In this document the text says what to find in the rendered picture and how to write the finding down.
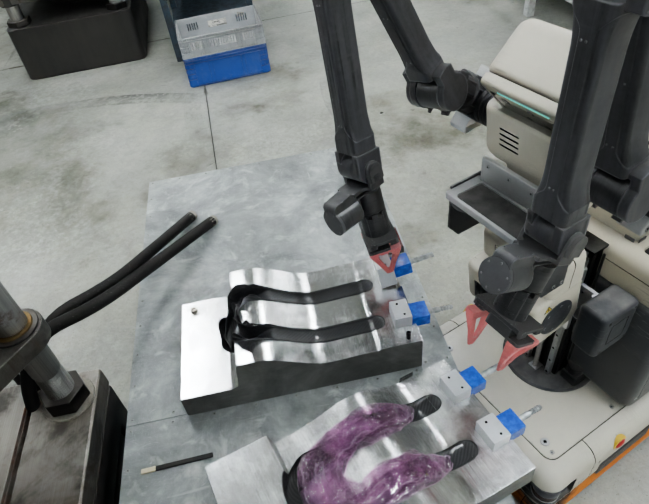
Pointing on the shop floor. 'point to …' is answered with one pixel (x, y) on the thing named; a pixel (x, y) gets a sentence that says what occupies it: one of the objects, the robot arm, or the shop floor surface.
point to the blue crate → (227, 65)
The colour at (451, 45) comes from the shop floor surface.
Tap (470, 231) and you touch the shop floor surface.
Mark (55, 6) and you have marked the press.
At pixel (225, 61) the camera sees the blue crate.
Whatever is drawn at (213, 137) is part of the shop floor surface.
